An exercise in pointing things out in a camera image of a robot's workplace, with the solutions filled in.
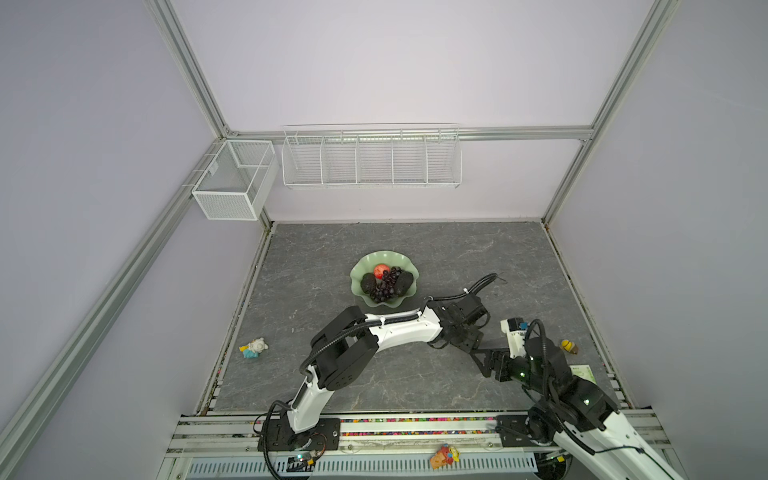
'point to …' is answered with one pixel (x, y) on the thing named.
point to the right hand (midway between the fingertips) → (483, 354)
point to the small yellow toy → (569, 346)
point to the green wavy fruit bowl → (368, 261)
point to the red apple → (379, 269)
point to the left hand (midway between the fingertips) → (470, 345)
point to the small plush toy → (252, 349)
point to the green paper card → (583, 371)
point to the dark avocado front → (368, 282)
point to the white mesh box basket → (233, 185)
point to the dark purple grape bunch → (385, 291)
